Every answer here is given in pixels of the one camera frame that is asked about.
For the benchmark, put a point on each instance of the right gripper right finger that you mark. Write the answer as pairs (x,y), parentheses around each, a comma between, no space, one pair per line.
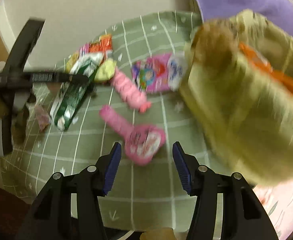
(180,160)

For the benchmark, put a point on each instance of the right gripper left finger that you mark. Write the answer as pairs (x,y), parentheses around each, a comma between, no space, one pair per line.
(112,162)

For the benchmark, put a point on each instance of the white milk carton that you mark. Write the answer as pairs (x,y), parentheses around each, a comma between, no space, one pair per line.
(70,95)

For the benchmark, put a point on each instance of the red gold snack bag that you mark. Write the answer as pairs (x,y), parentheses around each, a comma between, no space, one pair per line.
(104,44)

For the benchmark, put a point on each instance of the yellow trash bag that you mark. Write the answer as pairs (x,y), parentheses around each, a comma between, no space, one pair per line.
(246,115)

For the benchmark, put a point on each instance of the orange plastic bread bag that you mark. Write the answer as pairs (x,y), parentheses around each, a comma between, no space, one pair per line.
(259,62)

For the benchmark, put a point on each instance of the pink toy hand mirror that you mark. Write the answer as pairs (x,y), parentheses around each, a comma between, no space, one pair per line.
(141,142)

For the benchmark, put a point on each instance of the pink cartoon wrapper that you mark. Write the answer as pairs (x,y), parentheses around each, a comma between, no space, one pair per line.
(42,116)

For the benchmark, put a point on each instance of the pink caterpillar toy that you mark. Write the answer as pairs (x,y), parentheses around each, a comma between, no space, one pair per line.
(129,92)

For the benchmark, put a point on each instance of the green checked tablecloth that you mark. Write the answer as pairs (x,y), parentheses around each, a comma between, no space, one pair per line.
(142,197)

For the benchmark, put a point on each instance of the yellow pink chips bag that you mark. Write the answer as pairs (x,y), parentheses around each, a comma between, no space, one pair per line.
(106,71)

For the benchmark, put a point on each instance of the pink colourful snack packet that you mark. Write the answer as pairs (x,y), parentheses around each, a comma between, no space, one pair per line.
(159,73)

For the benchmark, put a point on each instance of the pink floral bedsheet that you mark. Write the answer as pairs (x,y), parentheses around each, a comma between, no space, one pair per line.
(278,204)

